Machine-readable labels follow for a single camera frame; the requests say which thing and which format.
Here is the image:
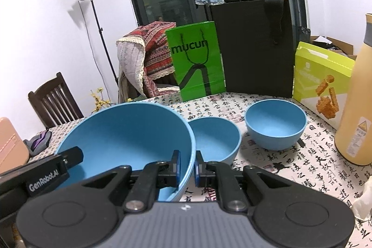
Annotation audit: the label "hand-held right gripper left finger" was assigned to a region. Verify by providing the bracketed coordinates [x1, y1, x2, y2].
[81, 150, 182, 214]

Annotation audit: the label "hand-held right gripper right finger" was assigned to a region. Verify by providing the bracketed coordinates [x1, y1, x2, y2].
[195, 151, 294, 214]

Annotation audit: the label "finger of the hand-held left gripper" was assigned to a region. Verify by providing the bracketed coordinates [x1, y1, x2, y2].
[56, 146, 83, 170]

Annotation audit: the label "blue bowl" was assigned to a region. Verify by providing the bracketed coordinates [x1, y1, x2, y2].
[246, 99, 307, 150]
[187, 117, 241, 164]
[55, 102, 195, 202]

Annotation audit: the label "grey purple cloth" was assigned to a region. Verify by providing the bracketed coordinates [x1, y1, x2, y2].
[23, 129, 52, 156]

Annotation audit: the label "pink suitcase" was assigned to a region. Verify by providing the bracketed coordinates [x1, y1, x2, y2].
[0, 117, 30, 174]

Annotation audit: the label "yellow flower branches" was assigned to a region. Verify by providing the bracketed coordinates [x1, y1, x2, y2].
[90, 87, 117, 113]

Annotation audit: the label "dark wooden chair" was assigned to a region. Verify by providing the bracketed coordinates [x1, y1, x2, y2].
[28, 72, 85, 128]

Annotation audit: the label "beige garment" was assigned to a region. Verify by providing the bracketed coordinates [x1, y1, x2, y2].
[118, 71, 146, 105]

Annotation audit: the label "green paper bag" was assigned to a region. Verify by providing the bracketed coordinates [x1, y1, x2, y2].
[165, 21, 226, 102]

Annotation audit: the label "white knit cloth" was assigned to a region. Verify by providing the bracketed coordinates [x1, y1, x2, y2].
[116, 36, 146, 97]

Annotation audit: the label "red patterned blanket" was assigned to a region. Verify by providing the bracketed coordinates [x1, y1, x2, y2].
[125, 21, 178, 89]

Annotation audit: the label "black paper bag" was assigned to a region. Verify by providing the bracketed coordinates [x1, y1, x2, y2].
[210, 0, 295, 98]

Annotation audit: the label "yellow green snack box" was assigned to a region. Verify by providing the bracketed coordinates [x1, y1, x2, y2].
[292, 42, 355, 131]

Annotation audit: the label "clear plastic bag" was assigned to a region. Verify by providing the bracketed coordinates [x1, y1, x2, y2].
[352, 175, 372, 221]

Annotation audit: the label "cream thermos bottle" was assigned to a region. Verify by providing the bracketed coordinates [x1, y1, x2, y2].
[334, 13, 372, 166]

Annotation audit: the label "cardboard box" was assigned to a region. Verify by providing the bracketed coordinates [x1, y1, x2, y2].
[308, 35, 357, 60]

